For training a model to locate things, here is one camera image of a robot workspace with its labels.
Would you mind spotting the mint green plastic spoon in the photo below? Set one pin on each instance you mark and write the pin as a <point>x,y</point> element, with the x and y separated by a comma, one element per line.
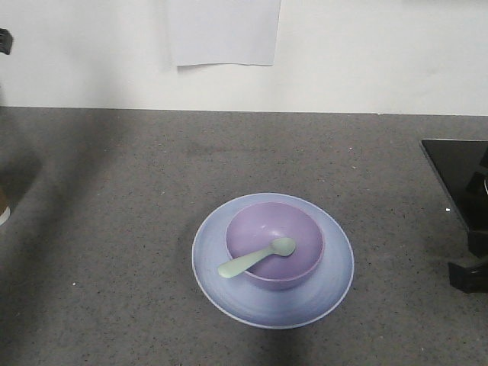
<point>282,247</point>

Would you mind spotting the black induction cooktop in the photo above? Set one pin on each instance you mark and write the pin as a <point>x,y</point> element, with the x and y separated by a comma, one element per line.
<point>461,166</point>

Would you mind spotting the white paper sheet on wall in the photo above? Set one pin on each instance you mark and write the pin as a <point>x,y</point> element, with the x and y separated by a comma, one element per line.
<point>223,32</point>

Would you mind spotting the light blue plastic plate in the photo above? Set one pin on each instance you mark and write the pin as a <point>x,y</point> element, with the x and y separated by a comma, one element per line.
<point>244,300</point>

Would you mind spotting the purple plastic bowl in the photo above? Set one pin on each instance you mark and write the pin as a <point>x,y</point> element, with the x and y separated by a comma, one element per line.
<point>255,226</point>

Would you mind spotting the brown paper cup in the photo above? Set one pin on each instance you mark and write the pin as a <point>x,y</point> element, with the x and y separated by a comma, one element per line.
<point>4,208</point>

